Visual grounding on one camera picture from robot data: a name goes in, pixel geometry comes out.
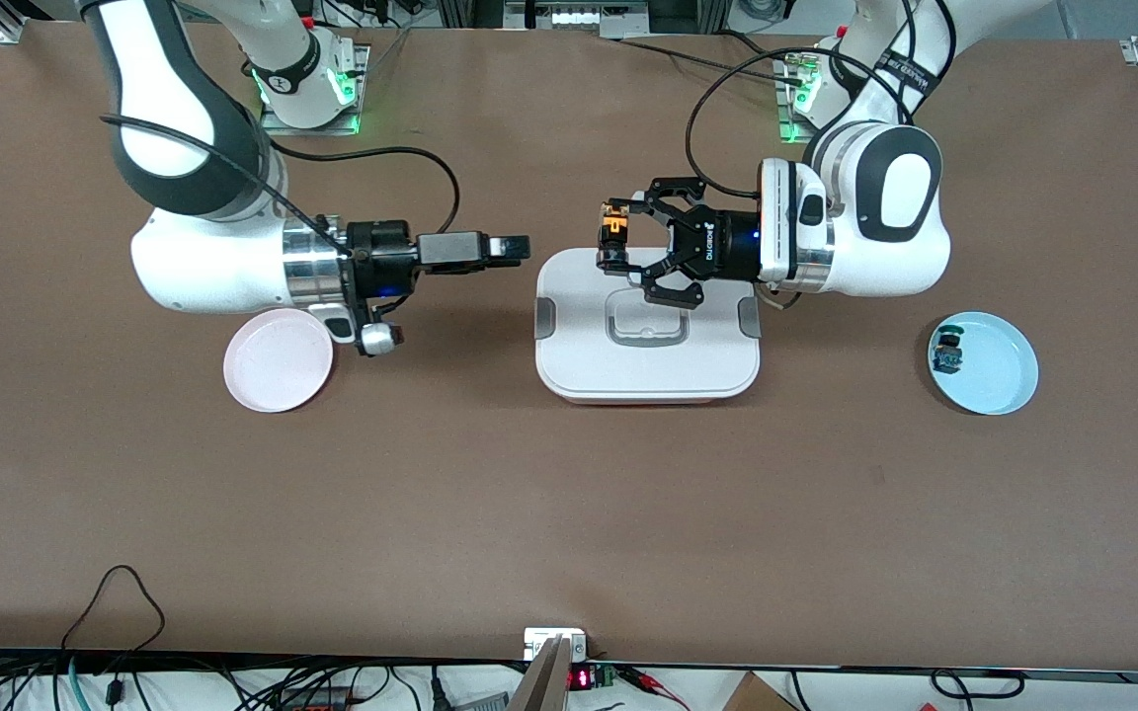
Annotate orange push button switch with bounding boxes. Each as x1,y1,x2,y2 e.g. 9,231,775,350
596,200,635,276

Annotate white lunch box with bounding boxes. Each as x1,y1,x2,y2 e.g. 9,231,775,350
534,247,761,406

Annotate pink round plate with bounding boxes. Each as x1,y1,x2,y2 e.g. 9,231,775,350
223,308,335,414

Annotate grey device with lit ports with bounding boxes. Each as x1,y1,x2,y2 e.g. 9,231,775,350
505,0,651,39

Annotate light blue round plate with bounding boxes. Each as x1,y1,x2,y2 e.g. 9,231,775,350
928,311,1039,416

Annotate brown cardboard piece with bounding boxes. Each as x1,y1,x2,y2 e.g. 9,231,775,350
722,671,799,711

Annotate grey metal bar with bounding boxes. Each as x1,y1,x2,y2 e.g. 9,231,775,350
508,637,572,711

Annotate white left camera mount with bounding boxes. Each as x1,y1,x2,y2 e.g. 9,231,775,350
759,158,829,287

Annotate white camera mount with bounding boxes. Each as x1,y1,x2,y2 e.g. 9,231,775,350
308,302,358,345
759,158,829,287

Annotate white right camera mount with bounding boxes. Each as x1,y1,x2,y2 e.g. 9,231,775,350
308,302,358,345

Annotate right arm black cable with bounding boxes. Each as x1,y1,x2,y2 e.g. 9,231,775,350
100,114,461,258

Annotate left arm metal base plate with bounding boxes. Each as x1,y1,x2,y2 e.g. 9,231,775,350
776,54,827,146

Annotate thick black table cable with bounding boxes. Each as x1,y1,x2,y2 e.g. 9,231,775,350
618,35,807,85

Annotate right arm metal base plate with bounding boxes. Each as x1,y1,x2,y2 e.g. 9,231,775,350
258,44,370,136

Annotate green push button switch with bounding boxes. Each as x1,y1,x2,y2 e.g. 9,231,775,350
932,324,966,375

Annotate red clip wires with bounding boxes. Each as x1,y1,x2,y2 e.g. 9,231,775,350
618,667,691,710

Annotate thin black looped cable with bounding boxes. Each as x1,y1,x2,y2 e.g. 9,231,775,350
60,565,167,653

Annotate black cable flat loop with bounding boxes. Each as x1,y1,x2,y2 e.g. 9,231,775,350
930,670,1026,698

